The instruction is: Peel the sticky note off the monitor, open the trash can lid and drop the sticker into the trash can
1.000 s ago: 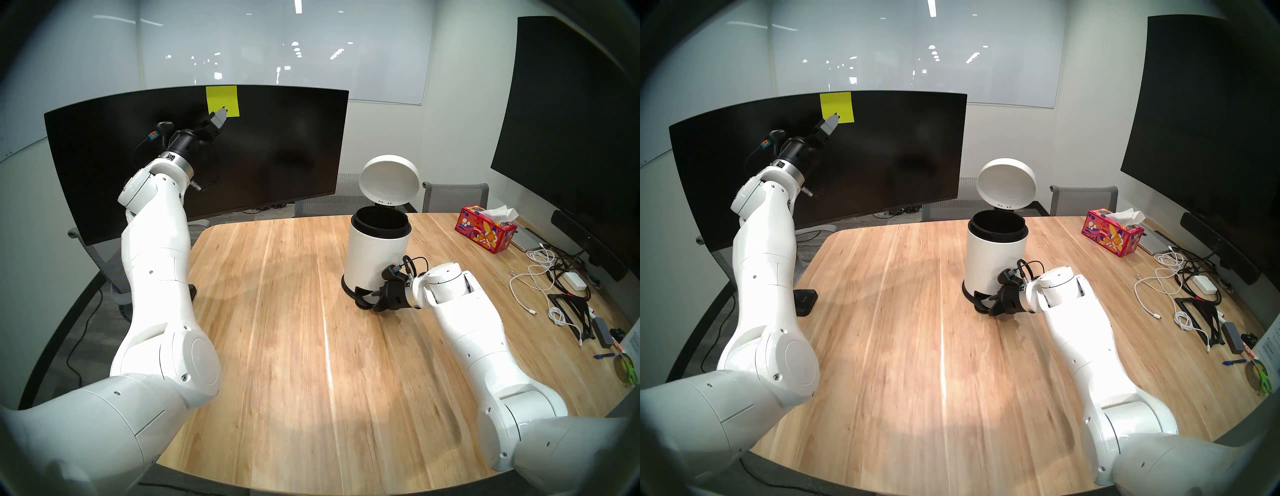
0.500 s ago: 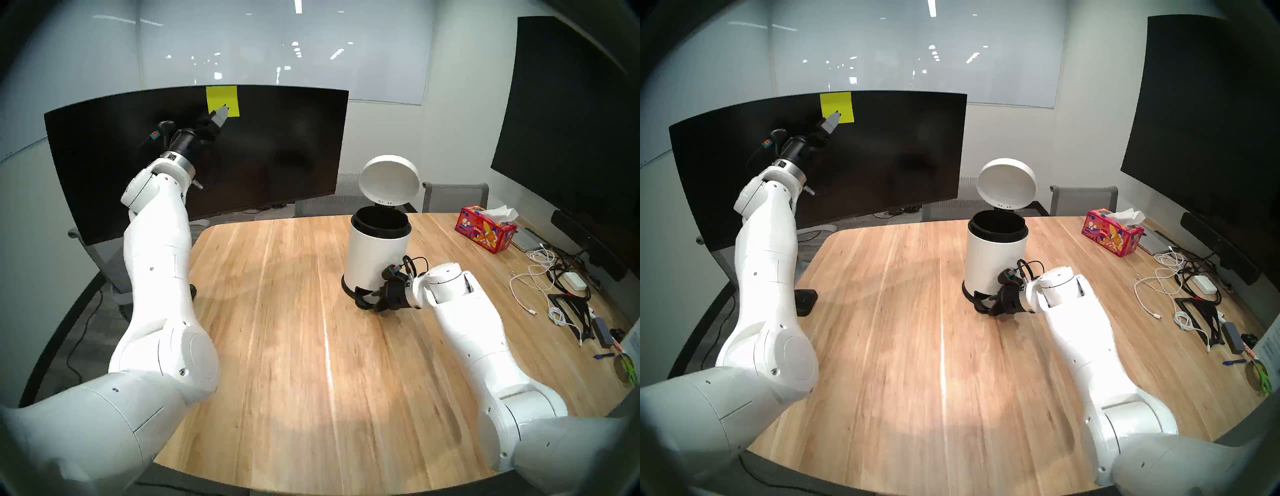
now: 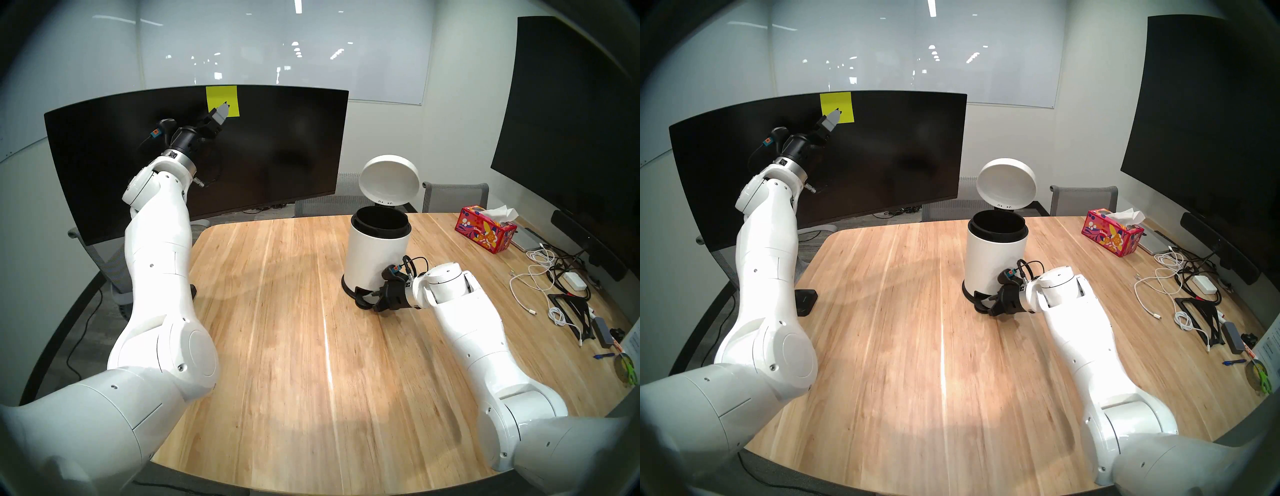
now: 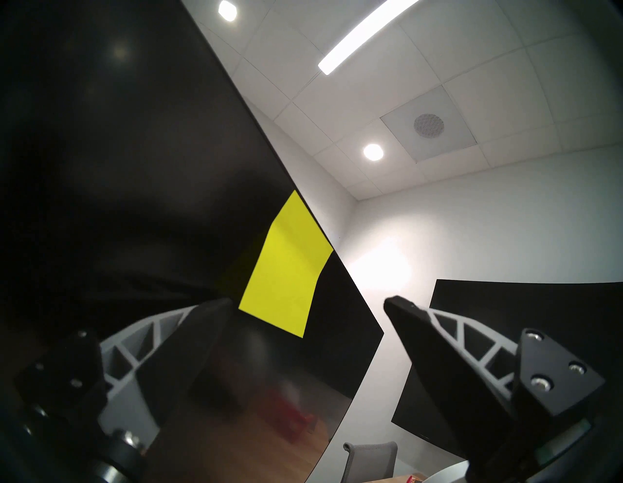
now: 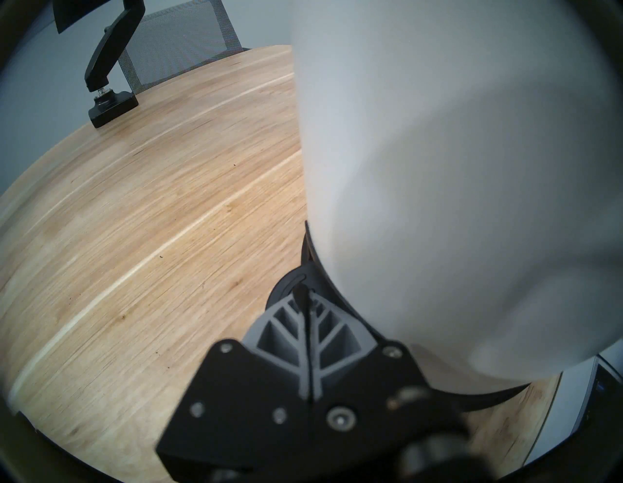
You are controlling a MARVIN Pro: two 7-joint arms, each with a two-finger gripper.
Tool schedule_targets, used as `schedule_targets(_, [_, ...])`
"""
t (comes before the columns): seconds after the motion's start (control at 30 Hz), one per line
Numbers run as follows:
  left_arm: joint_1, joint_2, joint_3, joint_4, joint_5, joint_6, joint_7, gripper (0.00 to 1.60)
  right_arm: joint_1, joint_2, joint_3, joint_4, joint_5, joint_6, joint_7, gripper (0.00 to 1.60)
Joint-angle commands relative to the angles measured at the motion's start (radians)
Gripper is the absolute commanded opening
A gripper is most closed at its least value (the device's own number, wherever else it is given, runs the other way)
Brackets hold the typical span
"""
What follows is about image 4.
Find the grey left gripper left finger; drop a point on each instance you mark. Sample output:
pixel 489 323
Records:
pixel 146 350

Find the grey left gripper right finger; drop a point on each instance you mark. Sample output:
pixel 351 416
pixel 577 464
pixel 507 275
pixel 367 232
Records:
pixel 462 380

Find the white trash can lid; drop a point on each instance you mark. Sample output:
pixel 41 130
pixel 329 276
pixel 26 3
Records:
pixel 450 474

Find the yellow sticky note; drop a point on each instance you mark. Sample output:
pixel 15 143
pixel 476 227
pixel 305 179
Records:
pixel 287 272

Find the curved black computer monitor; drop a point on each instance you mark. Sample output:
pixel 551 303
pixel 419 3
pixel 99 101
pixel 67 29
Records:
pixel 121 146

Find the pink patterned tissue box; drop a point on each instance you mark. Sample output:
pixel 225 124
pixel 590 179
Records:
pixel 413 479

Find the grey mesh office chair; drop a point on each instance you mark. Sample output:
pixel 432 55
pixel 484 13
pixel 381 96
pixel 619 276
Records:
pixel 370 460

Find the round recessed ceiling light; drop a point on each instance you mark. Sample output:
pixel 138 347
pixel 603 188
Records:
pixel 373 152
pixel 227 9

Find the round ceiling speaker grille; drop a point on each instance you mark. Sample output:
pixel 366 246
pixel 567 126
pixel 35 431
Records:
pixel 429 125

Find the linear ceiling light strip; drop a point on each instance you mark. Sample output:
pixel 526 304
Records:
pixel 360 36

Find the large black wall television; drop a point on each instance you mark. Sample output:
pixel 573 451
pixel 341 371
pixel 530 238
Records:
pixel 535 306

